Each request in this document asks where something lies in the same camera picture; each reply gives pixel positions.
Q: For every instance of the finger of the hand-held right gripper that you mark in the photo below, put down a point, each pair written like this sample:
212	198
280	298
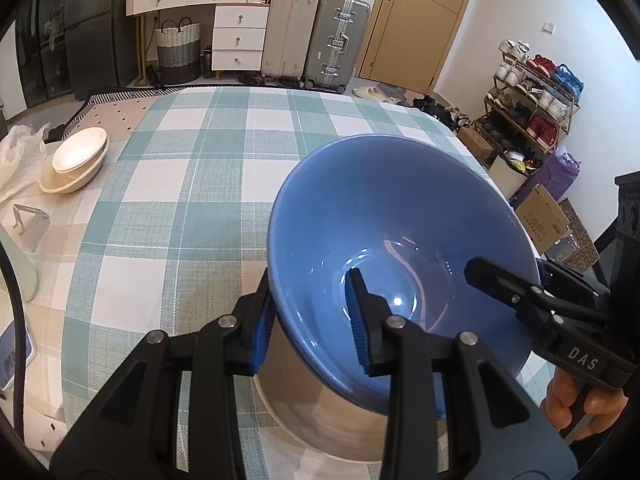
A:
492	277
570	280

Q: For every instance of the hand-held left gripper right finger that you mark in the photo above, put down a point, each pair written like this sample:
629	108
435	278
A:
357	320

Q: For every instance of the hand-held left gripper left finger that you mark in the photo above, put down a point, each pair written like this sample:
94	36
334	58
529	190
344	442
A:
262	335

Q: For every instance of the beige suitcase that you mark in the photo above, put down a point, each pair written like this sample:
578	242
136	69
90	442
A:
287	35

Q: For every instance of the large printed cardboard box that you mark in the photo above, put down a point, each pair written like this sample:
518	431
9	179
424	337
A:
542	220

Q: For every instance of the small closed cardboard box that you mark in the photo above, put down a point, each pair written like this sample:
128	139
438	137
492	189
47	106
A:
474	144

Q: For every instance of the woven laundry basket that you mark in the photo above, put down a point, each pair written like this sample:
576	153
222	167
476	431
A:
177	55

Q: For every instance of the small cream bowl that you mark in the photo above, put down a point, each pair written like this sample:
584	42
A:
80	147

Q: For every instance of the tan door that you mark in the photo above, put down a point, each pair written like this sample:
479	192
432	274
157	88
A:
415	30

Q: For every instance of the grey refrigerator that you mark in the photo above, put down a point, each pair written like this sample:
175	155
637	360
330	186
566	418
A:
100	25

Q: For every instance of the smartphone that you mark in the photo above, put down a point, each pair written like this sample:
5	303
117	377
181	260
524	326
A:
7	360

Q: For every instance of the dotted brown box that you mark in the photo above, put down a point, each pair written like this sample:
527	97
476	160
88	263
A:
580	245

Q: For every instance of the blue bowl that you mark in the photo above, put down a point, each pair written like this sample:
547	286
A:
400	200

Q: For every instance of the person's right hand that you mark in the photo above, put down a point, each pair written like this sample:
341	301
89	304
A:
557	402

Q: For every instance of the white vanity desk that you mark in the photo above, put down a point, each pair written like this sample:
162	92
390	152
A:
235	15

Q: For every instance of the rows of racked sneakers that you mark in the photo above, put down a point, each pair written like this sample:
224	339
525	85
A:
540	100

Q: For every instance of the scattered shoes and slippers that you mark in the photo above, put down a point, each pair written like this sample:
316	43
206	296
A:
430	107

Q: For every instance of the wide cream bowl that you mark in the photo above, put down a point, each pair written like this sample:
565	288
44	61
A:
70	185

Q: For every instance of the wooden shoe rack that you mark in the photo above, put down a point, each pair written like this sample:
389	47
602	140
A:
570	125

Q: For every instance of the white tumbler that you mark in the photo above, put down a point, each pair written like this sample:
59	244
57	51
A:
20	275

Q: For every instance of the white plastic bag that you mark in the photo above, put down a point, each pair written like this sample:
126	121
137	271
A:
20	160

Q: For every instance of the purple bag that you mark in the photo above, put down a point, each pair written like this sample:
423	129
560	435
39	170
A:
550	175

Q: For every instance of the cream plate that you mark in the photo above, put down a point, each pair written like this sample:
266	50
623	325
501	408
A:
310	405

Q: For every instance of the dark water bottle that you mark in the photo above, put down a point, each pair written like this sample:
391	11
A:
207	62

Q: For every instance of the silver suitcase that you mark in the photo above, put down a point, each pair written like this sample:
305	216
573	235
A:
335	45

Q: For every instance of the cream trash bin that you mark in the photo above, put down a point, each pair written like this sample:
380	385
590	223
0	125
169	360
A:
507	180

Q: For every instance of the clear phone stand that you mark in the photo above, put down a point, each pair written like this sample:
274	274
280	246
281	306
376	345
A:
32	230

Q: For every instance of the checked tablecloth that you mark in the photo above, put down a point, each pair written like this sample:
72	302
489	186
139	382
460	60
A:
200	185

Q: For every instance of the patterned floor rug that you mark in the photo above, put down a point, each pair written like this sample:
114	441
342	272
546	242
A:
115	110

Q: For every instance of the dark glass cabinet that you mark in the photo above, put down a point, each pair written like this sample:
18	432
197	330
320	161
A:
45	50

